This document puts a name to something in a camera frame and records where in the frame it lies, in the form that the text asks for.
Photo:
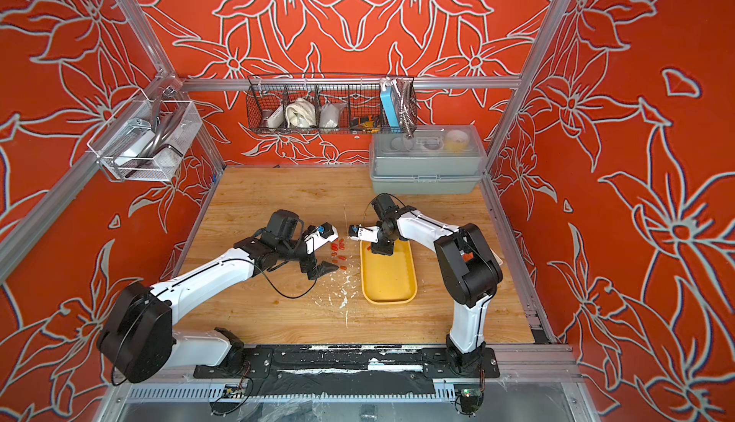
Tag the white cloth in basket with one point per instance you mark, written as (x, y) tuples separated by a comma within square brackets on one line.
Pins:
[(301, 114)]

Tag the clear plastic wall bin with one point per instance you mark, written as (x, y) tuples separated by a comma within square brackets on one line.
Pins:
[(147, 139)]

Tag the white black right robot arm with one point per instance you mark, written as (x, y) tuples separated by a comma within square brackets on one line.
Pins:
[(470, 270)]

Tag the blue box in basket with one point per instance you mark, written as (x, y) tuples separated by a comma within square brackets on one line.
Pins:
[(388, 97)]

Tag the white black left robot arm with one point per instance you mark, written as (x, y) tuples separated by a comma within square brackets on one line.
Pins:
[(139, 337)]

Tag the grey plastic storage box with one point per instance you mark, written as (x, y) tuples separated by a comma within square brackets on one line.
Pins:
[(435, 159)]

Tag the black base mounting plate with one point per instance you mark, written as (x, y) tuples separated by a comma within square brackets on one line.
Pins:
[(430, 361)]

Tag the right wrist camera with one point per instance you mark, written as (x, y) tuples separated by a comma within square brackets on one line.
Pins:
[(364, 233)]

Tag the yellow plastic tray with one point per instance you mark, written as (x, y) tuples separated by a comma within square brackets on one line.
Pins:
[(388, 280)]

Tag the black wire wall basket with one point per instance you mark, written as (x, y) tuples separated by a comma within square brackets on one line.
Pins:
[(345, 103)]

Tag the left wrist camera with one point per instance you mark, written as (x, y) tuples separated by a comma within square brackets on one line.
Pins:
[(319, 236)]

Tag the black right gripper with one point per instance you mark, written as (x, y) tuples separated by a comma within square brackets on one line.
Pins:
[(385, 251)]

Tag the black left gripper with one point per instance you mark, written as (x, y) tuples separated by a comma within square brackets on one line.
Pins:
[(308, 267)]

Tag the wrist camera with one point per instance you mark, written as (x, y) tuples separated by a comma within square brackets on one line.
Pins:
[(364, 233), (319, 236)]

